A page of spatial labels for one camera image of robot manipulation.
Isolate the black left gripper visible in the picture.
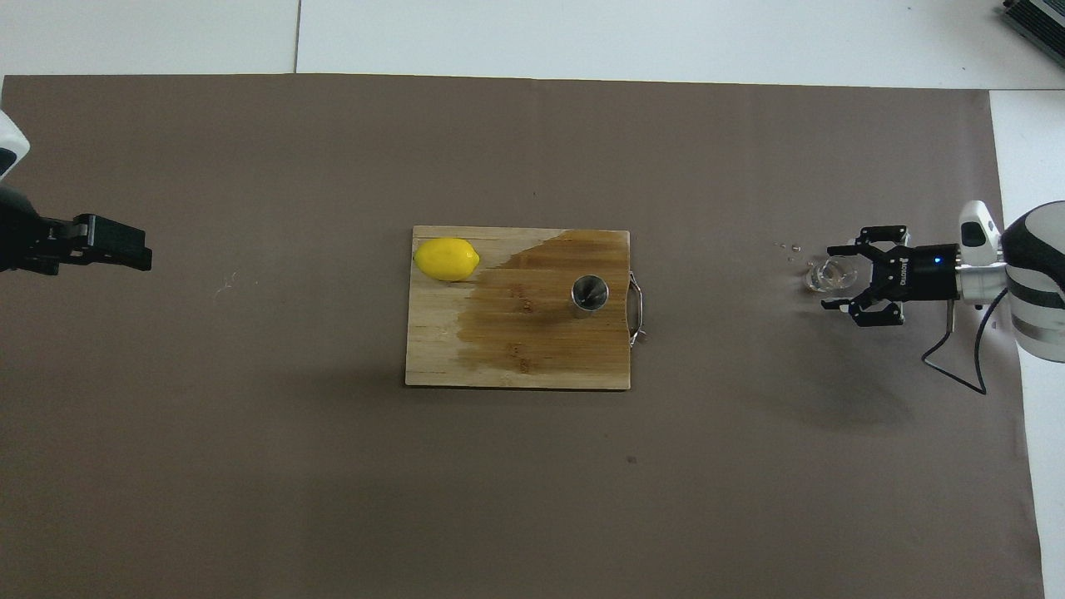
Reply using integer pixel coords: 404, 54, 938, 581
0, 187, 153, 274

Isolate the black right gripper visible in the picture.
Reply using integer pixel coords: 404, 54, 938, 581
822, 225, 959, 327

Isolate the small clear glass cup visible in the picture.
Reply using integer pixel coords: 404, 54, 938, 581
802, 255, 859, 294

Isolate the steel double jigger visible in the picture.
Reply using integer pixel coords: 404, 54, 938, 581
571, 275, 610, 319

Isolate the dark device top corner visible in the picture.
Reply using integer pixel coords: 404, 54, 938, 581
1001, 0, 1065, 47

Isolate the yellow lemon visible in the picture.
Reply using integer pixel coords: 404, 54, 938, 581
414, 237, 482, 282

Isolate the wooden cutting board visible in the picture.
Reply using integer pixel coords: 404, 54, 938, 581
405, 225, 646, 392

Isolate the brown table mat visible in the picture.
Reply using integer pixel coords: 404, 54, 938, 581
0, 73, 1046, 599

